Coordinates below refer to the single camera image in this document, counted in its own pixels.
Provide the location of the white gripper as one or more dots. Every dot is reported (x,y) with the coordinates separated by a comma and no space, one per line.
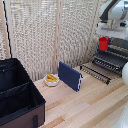
(113,30)

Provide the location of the red plastic cup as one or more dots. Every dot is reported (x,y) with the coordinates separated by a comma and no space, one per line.
(103,44)

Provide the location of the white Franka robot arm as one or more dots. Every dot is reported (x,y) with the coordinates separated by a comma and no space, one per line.
(115,10)

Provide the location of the black dish rack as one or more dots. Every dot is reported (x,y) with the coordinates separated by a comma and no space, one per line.
(96,74)

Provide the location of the dark blue rectangular box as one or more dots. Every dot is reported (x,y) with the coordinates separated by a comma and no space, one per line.
(69,76)

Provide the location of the yellow food pieces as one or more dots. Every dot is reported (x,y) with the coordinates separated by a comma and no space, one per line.
(51,78)

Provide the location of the beige woven folding screen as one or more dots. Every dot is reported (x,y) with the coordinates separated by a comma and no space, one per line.
(36,33)

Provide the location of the black fabric storage box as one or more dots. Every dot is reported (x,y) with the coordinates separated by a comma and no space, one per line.
(20,96)

